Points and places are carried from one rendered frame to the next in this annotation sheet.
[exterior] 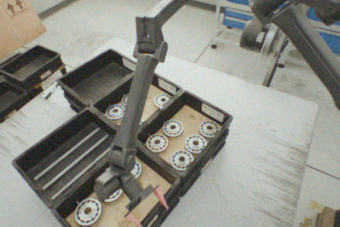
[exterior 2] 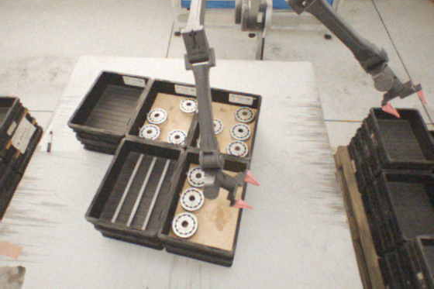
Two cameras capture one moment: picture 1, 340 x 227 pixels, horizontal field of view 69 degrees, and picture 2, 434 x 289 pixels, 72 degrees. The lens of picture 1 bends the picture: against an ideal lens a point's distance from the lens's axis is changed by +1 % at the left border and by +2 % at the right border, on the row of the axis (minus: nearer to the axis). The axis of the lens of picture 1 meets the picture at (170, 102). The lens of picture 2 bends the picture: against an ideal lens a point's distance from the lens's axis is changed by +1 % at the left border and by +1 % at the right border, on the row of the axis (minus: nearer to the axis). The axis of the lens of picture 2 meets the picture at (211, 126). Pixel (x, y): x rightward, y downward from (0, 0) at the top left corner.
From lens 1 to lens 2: 49 cm
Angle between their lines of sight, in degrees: 18
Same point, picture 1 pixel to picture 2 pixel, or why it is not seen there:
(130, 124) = (211, 129)
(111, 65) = (108, 89)
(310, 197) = not seen: hidden behind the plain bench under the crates
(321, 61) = (343, 30)
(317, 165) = not seen: hidden behind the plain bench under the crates
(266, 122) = (279, 92)
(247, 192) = (293, 154)
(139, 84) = (204, 92)
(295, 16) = (322, 3)
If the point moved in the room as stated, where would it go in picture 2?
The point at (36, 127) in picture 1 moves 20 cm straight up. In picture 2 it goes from (60, 185) to (41, 165)
